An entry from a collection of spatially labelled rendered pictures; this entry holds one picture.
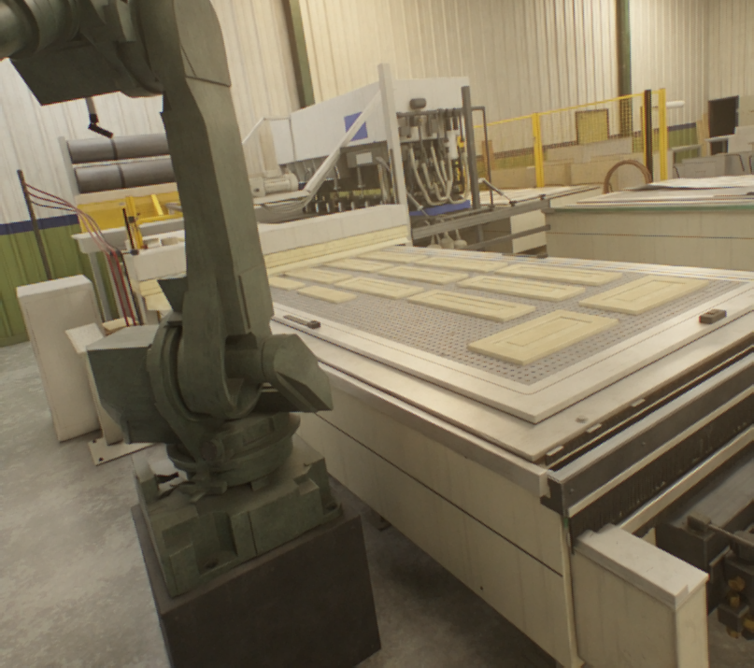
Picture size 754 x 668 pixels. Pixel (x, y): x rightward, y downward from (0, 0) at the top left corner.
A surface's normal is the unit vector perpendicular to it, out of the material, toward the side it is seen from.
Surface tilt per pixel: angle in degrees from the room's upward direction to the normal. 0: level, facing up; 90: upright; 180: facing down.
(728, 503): 0
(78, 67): 120
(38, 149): 90
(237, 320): 89
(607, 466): 90
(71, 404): 90
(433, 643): 0
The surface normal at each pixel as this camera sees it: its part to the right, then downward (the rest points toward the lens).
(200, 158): -0.23, 0.23
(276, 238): 0.55, 0.11
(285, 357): 0.72, 0.05
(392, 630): -0.14, -0.97
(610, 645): -0.82, 0.23
